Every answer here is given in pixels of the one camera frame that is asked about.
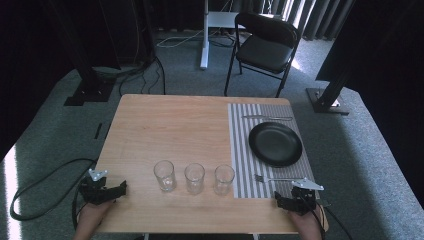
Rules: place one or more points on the black strip on floor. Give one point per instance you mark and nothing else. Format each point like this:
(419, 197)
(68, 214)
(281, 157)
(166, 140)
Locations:
(98, 130)

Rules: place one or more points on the person's left hand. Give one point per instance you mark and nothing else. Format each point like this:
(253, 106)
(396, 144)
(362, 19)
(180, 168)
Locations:
(95, 211)

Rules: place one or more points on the silver fork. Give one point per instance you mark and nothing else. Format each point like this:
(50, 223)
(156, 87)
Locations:
(276, 179)

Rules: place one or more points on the black plate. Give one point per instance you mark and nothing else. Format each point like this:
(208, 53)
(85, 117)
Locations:
(275, 144)

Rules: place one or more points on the black folding chair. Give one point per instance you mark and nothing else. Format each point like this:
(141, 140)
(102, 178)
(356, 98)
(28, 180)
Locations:
(266, 50)

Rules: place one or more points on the grey curtain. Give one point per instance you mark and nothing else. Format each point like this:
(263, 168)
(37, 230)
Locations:
(316, 16)

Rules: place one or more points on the silver knife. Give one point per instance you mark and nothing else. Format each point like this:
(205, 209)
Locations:
(266, 117)

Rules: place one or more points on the black metal stand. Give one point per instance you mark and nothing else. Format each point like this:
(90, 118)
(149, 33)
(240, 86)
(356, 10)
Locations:
(91, 86)
(328, 96)

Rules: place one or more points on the person's right hand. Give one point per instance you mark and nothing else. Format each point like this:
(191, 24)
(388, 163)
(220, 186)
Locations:
(306, 226)

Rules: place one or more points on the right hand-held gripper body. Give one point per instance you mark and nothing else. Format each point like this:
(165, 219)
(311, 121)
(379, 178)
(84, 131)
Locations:
(305, 198)

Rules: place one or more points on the grey striped placemat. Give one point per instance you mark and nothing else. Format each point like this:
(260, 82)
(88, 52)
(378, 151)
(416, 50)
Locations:
(241, 156)

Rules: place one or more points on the clear drinking glass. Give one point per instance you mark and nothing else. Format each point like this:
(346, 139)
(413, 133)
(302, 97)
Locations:
(224, 179)
(194, 178)
(165, 176)

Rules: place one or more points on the white desk leg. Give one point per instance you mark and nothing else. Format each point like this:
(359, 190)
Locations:
(205, 40)

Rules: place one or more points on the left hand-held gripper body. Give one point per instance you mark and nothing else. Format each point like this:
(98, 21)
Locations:
(95, 191)

